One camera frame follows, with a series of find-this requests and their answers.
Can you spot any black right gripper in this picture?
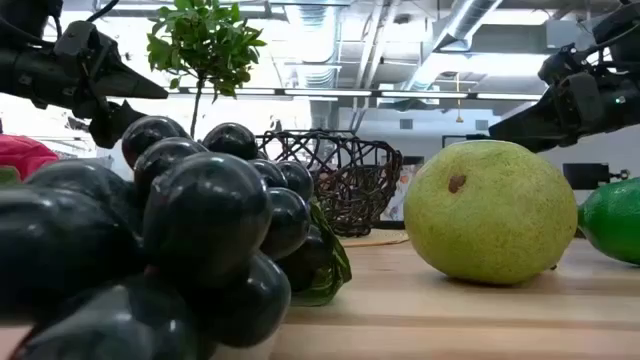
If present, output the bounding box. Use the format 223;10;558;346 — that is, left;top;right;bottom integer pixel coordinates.
488;44;621;154

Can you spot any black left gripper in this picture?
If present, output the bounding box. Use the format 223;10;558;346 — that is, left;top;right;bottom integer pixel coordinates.
49;20;169;150

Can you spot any green pear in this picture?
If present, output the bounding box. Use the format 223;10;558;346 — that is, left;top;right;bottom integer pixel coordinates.
403;139;579;286

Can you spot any large round red fruit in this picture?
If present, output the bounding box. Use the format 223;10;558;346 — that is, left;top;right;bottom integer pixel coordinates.
0;133;60;182

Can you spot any green lime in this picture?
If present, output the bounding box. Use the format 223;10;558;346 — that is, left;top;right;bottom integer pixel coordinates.
577;177;640;266

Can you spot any black grape bunch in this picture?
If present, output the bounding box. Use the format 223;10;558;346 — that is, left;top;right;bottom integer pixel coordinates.
0;115;353;360

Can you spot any dark brown wicker basket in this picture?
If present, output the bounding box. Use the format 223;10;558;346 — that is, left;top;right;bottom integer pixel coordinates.
254;128;404;238

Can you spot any black monitor on stand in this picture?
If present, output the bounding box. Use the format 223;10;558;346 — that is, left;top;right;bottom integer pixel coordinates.
562;162;632;191

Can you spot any yellow hanging pendant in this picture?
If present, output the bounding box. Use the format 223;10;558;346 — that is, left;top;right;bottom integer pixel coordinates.
453;72;464;125

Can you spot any green leafy plant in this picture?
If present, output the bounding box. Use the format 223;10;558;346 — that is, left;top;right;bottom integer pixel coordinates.
145;0;268;141

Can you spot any floral print banner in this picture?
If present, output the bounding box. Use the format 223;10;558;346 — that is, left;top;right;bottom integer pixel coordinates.
382;155;426;222

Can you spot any long ceiling light strip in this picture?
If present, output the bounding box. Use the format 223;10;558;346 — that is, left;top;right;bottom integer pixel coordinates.
169;87;544;102

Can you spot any black metal portal frame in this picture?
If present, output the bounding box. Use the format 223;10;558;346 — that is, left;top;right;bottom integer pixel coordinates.
441;133;496;149

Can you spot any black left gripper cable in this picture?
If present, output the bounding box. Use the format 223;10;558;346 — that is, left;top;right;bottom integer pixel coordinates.
87;0;121;24

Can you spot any silver spiral ventilation duct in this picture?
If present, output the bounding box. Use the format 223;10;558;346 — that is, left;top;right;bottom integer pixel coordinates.
284;0;346;131
404;0;504;94

